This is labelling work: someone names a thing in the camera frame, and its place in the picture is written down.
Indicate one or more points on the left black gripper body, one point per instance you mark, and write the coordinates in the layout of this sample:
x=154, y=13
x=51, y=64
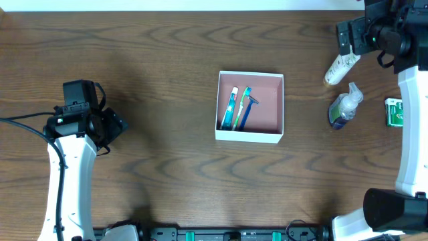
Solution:
x=114, y=122

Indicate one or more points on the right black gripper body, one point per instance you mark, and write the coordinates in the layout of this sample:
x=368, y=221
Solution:
x=350, y=37

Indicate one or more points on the white bamboo print lotion tube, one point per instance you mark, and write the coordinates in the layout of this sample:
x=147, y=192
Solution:
x=339, y=68

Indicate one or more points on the clear foam pump bottle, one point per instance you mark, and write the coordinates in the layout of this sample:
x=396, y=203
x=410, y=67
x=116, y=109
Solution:
x=343, y=109

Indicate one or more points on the green toothpaste tube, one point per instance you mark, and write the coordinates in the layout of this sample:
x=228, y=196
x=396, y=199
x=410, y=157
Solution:
x=228, y=116

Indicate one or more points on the green white toothbrush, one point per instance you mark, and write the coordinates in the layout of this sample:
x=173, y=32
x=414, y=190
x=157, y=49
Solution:
x=245, y=94

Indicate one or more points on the blue disposable razor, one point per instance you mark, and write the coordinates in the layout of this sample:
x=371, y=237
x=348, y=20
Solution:
x=252, y=101

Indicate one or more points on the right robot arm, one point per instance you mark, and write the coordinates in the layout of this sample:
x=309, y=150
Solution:
x=387, y=214

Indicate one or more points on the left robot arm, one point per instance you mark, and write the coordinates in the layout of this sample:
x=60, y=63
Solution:
x=68, y=213

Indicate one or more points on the green white soap bar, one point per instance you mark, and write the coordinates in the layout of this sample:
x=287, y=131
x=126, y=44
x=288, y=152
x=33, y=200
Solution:
x=394, y=112

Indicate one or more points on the white box pink interior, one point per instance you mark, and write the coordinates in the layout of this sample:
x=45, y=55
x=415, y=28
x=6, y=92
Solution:
x=265, y=123

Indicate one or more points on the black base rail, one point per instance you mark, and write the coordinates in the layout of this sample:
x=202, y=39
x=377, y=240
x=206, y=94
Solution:
x=292, y=232

